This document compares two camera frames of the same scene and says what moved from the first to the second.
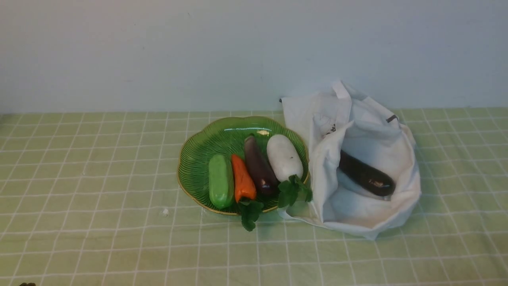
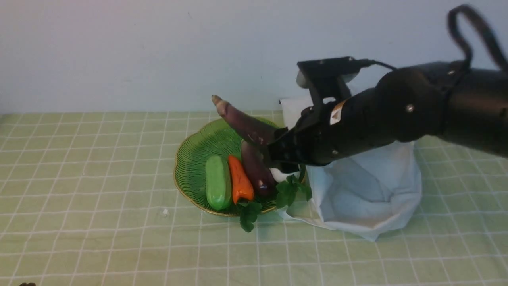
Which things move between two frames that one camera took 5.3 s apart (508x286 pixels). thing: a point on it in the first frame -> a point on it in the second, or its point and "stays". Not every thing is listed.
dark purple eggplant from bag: (368, 178) -> (256, 131)
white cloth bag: (342, 120) stays
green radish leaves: (288, 191) stays
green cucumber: (221, 180) stays
